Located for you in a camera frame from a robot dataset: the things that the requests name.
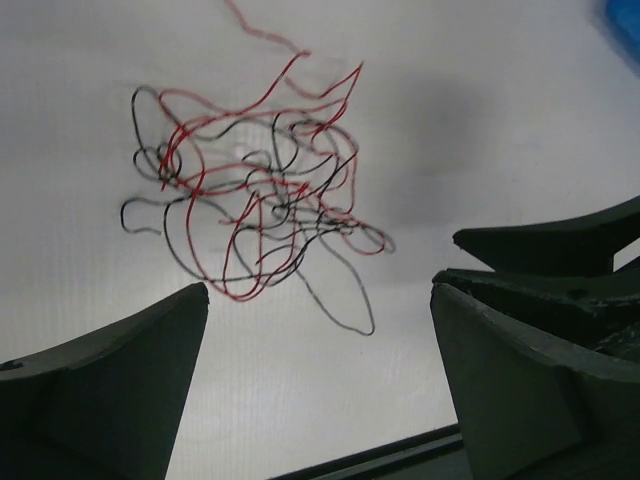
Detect blue plastic three-compartment bin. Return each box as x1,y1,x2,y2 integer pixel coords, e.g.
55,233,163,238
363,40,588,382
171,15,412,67
597,0,640,76

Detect red and black wires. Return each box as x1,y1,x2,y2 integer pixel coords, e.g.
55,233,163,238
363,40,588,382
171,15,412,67
119,0,396,337

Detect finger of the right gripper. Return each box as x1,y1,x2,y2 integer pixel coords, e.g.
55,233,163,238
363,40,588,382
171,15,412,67
453,197,639,275
432,267,640,359

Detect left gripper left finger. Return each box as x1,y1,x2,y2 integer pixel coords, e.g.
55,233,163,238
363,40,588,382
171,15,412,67
1,283,208,479

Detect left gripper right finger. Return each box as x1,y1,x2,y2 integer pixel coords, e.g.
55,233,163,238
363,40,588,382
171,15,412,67
430,284,639,479

